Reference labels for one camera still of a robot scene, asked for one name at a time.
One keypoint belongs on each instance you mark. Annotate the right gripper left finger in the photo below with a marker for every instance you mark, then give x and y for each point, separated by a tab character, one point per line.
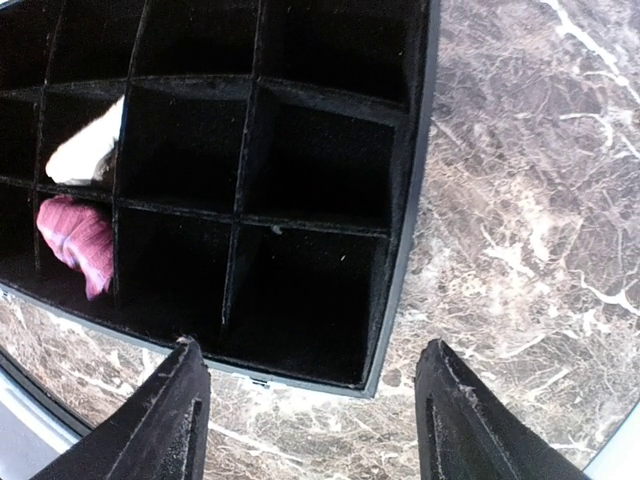
160	432

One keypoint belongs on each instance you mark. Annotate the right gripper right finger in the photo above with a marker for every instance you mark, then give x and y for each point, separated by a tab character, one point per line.
465	432

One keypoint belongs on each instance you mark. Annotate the magenta purple sock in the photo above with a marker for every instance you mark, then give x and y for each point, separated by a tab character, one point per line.
80	236

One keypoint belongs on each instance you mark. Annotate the cream brown sock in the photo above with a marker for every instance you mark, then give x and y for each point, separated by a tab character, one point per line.
84	157

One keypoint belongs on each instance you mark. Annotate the black display box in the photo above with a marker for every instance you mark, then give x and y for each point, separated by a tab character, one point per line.
265	186

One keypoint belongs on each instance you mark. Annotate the white cable duct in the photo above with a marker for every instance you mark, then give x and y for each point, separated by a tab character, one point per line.
30	436

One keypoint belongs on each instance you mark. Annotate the black front rail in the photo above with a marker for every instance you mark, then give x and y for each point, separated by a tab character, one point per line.
49	403

